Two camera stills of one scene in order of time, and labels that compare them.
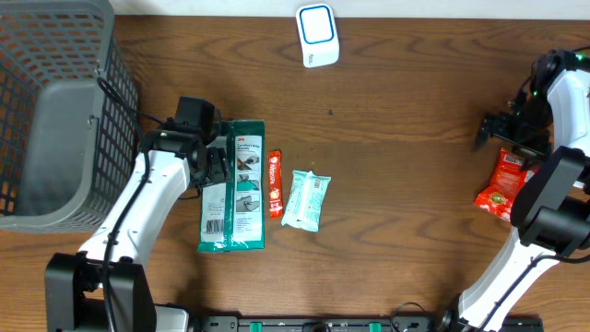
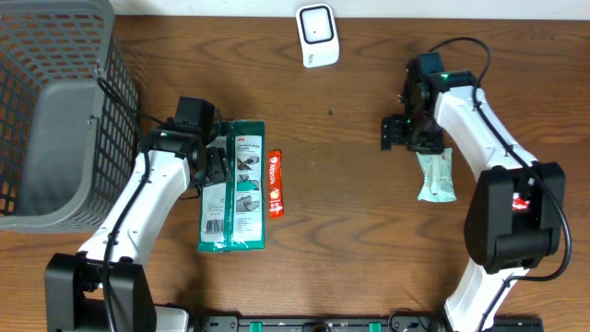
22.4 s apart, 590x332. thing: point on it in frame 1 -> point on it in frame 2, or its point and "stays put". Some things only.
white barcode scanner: [318, 35] stays put
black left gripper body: [217, 169] stays put
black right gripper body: [529, 130] -> [417, 132]
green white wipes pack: [232, 215] stays put
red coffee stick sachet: [276, 184] stays put
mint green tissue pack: [305, 200] -> [438, 183]
